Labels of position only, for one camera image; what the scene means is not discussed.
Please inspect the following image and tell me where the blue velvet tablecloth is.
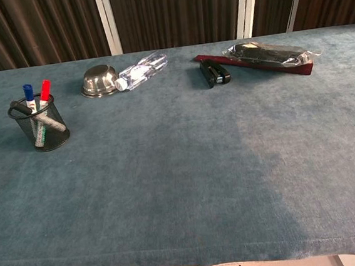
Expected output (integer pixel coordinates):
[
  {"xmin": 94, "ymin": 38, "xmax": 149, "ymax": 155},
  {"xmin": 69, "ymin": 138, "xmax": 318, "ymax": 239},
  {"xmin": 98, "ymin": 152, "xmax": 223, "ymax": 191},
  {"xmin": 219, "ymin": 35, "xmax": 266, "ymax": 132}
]
[{"xmin": 0, "ymin": 24, "xmax": 355, "ymax": 266}]

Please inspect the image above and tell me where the blue capped marker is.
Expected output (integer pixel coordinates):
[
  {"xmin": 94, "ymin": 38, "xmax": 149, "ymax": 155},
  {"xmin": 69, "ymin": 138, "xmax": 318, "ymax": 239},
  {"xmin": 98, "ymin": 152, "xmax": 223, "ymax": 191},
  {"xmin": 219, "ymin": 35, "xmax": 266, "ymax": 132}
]
[{"xmin": 22, "ymin": 82, "xmax": 48, "ymax": 148}]

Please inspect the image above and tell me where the white marker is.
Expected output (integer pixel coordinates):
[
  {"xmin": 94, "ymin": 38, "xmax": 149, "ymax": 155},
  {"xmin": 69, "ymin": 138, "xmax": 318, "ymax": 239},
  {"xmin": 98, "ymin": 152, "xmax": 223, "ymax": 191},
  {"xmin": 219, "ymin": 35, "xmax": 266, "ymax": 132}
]
[{"xmin": 9, "ymin": 96, "xmax": 68, "ymax": 138}]

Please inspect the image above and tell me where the stainless steel bowl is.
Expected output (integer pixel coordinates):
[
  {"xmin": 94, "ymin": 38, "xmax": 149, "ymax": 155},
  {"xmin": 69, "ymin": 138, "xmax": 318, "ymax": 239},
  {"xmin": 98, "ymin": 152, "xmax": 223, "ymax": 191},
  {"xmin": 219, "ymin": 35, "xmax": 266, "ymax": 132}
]
[{"xmin": 78, "ymin": 63, "xmax": 120, "ymax": 100}]

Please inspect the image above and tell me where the black item in plastic bag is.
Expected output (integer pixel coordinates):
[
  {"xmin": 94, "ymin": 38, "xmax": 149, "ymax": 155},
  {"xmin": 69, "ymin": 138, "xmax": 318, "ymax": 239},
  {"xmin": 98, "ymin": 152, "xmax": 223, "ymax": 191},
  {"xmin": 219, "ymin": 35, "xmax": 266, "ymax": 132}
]
[{"xmin": 220, "ymin": 34, "xmax": 323, "ymax": 74}]

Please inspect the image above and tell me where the red marker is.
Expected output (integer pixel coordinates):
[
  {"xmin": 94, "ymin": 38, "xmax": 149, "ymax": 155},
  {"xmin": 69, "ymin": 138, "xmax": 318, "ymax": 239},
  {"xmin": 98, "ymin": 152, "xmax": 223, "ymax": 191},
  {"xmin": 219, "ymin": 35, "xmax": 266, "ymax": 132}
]
[{"xmin": 29, "ymin": 79, "xmax": 57, "ymax": 148}]

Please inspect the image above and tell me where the black stapler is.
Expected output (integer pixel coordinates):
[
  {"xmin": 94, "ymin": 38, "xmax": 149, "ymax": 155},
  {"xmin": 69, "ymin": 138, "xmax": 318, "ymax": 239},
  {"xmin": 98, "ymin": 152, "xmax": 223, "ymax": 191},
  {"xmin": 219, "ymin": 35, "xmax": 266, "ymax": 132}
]
[{"xmin": 198, "ymin": 56, "xmax": 233, "ymax": 90}]

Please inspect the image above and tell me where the black mesh pen holder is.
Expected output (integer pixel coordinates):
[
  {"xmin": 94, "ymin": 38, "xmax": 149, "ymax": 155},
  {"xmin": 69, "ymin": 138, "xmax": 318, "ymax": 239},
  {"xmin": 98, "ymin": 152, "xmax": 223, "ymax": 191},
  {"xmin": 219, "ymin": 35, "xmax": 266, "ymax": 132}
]
[{"xmin": 6, "ymin": 90, "xmax": 73, "ymax": 156}]

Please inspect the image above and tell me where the dark red flat box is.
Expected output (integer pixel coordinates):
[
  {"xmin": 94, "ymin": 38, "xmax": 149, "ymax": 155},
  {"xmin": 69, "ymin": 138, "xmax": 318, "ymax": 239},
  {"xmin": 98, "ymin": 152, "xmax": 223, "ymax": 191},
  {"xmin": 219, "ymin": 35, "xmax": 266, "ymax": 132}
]
[{"xmin": 193, "ymin": 43, "xmax": 316, "ymax": 87}]

